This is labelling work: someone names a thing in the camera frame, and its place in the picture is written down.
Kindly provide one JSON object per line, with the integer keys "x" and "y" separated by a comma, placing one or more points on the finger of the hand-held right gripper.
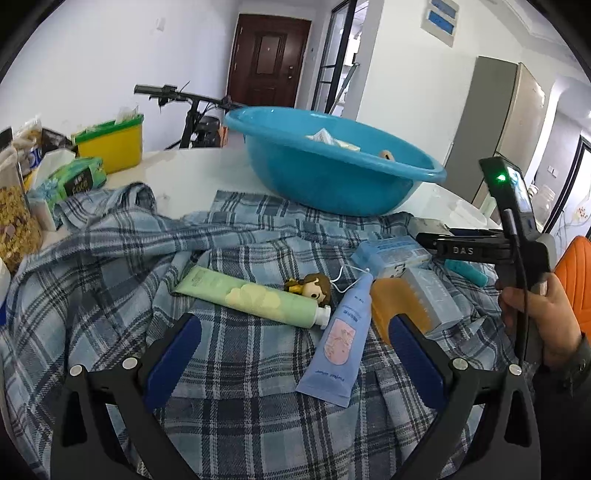
{"x": 427, "y": 241}
{"x": 475, "y": 232}

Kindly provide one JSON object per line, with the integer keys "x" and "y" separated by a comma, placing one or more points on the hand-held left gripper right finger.
{"x": 415, "y": 360}

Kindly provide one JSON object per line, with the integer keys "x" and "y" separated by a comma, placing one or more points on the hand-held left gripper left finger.
{"x": 173, "y": 364}

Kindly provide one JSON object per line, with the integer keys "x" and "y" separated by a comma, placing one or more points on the blue white box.
{"x": 392, "y": 254}

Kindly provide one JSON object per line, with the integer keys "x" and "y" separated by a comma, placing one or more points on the blue plastic basin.
{"x": 323, "y": 180}

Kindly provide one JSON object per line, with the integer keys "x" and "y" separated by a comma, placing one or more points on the person's right forearm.
{"x": 568, "y": 415}

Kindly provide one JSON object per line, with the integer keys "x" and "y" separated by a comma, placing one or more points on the person's right hand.
{"x": 556, "y": 318}

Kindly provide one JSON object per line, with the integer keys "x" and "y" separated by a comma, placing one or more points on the clear plastic container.
{"x": 468, "y": 214}

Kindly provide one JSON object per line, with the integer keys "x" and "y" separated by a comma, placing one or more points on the teal tube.
{"x": 466, "y": 272}

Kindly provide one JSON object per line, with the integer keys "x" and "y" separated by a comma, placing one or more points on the clear wrapped box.
{"x": 436, "y": 297}

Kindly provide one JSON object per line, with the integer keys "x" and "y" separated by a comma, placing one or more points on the amber soap block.
{"x": 392, "y": 304}

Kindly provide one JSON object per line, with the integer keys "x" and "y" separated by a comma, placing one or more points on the blue pink tube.
{"x": 339, "y": 341}

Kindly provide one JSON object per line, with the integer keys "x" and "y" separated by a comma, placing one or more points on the beige refrigerator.
{"x": 494, "y": 124}

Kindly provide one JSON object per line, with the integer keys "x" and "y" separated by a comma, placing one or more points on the orange chair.
{"x": 575, "y": 272}

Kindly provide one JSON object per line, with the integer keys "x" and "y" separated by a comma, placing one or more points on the green tube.
{"x": 249, "y": 297}

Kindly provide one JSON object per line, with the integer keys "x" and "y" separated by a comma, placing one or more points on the blue plaid shirt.
{"x": 115, "y": 258}

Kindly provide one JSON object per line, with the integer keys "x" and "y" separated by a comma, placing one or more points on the small doll figure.
{"x": 314, "y": 286}

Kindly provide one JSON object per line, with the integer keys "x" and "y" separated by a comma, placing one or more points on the white packet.
{"x": 330, "y": 139}

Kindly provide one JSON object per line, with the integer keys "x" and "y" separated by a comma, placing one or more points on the black framed glass door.
{"x": 339, "y": 55}

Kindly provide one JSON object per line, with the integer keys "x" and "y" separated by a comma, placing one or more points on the green tissue pack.
{"x": 76, "y": 180}

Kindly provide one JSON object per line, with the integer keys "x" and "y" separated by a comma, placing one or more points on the cereal bag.
{"x": 16, "y": 221}

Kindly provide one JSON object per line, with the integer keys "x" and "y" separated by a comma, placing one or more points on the yellow bin with green rim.
{"x": 111, "y": 147}

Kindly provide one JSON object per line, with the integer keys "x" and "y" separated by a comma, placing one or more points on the brown entrance door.
{"x": 270, "y": 60}

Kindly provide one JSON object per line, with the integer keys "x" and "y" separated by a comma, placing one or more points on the black bicycle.
{"x": 194, "y": 115}

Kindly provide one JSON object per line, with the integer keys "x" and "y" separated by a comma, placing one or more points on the white wall switch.
{"x": 160, "y": 24}

